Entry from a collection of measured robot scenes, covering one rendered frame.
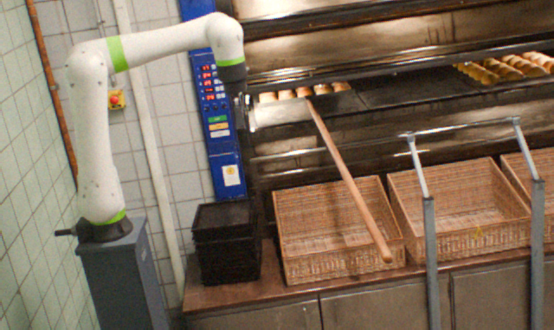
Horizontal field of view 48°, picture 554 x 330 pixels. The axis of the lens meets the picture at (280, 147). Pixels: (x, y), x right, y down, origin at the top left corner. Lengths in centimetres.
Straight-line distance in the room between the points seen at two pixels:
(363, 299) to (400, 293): 17
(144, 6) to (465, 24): 152
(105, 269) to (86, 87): 67
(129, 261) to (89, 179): 37
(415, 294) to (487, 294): 34
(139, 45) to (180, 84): 103
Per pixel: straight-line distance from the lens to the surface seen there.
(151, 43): 201
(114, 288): 223
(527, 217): 302
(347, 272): 287
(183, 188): 318
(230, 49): 191
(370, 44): 304
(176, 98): 303
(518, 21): 326
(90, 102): 186
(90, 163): 192
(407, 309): 298
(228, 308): 285
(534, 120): 343
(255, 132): 307
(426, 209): 269
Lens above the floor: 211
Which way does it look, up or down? 19 degrees down
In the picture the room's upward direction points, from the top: 8 degrees counter-clockwise
